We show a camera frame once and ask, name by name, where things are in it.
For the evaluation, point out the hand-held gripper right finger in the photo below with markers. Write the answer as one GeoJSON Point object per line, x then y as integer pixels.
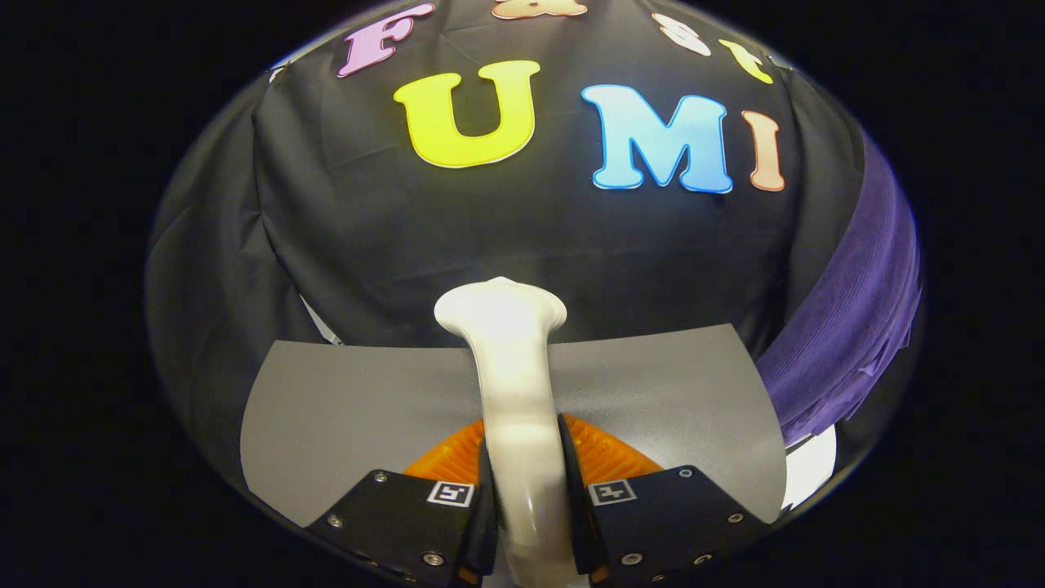
{"type": "Point", "coordinates": [581, 531]}

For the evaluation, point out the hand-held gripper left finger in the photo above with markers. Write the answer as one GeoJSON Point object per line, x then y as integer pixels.
{"type": "Point", "coordinates": [484, 535]}

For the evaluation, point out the white garment steamer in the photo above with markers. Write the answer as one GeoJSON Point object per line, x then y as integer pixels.
{"type": "Point", "coordinates": [514, 392]}

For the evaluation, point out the white shirt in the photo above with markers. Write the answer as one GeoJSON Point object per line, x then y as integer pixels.
{"type": "Point", "coordinates": [810, 469]}

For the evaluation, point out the grey cabinet with dark top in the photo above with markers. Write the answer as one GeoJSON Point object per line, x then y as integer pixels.
{"type": "Point", "coordinates": [367, 408]}

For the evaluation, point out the black backdrop cloth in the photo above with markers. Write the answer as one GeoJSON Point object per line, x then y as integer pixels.
{"type": "Point", "coordinates": [490, 229]}

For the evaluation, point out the black quilted curtain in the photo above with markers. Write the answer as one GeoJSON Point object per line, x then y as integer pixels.
{"type": "Point", "coordinates": [212, 310]}

